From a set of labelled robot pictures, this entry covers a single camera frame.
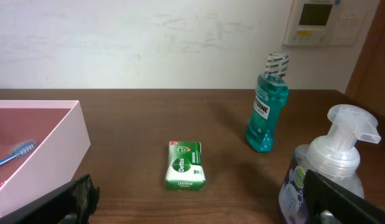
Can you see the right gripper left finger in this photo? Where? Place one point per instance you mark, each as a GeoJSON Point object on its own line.
{"type": "Point", "coordinates": [73, 202]}

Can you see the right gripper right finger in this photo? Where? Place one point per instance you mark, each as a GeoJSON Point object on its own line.
{"type": "Point", "coordinates": [328, 202]}

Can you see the blue white toothbrush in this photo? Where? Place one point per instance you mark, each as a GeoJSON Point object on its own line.
{"type": "Point", "coordinates": [19, 150]}

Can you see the purple foam soap pump bottle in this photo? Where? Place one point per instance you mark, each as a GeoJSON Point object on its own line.
{"type": "Point", "coordinates": [333, 156]}

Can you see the white cardboard box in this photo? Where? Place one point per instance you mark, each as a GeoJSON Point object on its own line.
{"type": "Point", "coordinates": [59, 129]}

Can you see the green Dettol soap bar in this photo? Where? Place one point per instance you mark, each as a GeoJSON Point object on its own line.
{"type": "Point", "coordinates": [185, 171]}

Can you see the blue mouthwash bottle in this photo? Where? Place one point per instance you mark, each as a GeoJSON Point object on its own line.
{"type": "Point", "coordinates": [271, 93]}

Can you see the brown wooden door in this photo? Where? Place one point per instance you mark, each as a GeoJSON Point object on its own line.
{"type": "Point", "coordinates": [367, 82]}

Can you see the white wall control panel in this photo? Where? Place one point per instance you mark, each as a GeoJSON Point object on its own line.
{"type": "Point", "coordinates": [315, 23]}

